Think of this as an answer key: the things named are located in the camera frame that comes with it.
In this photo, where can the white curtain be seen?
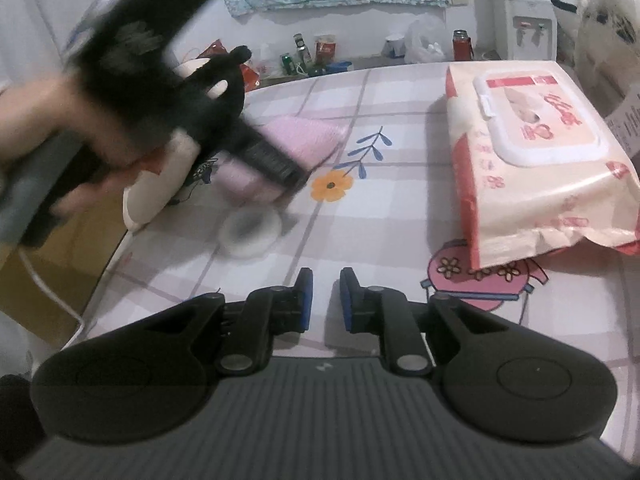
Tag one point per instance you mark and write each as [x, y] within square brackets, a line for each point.
[30, 10]

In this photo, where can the flat blue box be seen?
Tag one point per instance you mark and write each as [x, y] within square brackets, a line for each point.
[340, 67]

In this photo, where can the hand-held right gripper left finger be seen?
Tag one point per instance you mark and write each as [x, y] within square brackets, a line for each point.
[304, 305]

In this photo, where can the large cardboard box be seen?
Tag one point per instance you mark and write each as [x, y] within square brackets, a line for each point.
[65, 260]

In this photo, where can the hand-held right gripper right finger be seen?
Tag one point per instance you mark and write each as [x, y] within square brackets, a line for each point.
[348, 305]

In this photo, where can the small green bottle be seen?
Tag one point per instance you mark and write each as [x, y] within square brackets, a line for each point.
[286, 64]

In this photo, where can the white plastic bag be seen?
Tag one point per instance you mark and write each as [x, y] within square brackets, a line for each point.
[425, 45]

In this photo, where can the red gift bag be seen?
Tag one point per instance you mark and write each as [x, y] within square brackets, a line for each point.
[250, 79]

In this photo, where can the white tape roll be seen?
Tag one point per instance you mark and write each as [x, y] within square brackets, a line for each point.
[227, 240]

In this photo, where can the white water dispenser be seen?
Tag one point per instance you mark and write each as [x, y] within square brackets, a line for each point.
[520, 10]

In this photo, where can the white printed paper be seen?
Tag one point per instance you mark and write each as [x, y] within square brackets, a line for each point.
[625, 120]

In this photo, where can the pink towel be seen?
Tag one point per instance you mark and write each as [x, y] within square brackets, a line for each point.
[310, 140]

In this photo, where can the black-haired plush doll red shirt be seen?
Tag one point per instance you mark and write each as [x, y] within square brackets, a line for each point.
[150, 195]

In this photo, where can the person's left hand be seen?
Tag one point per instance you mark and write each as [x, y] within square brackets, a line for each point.
[40, 115]

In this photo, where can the peach wet wipes pack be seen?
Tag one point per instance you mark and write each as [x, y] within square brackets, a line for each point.
[525, 190]

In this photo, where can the small white and blue carton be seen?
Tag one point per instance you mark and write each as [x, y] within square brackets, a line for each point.
[395, 47]

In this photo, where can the white box with blue lid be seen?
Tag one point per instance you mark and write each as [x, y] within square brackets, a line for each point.
[565, 5]

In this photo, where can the red thermos bottle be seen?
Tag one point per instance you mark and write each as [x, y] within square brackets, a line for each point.
[462, 47]

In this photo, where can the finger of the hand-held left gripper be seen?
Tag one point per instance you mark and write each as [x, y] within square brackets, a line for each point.
[270, 160]

